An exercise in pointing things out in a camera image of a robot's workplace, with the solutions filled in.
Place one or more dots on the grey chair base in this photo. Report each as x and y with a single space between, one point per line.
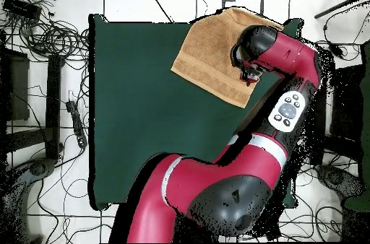
338 179
31 171

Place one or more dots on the orange terry towel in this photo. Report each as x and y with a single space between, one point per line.
208 53

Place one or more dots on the black rectangular box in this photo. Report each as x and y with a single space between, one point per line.
21 8

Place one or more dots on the black flat bar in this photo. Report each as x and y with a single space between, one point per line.
53 105

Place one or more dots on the dark green table cloth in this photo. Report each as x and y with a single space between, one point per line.
138 111

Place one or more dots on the black panel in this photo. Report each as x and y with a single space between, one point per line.
17 88
347 102

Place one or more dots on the black power adapter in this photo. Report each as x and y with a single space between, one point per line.
336 51

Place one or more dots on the black rod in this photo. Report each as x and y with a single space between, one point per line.
341 5

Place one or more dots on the black power strip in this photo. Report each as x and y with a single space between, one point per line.
76 122

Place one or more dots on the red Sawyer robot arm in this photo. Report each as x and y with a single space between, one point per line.
289 53

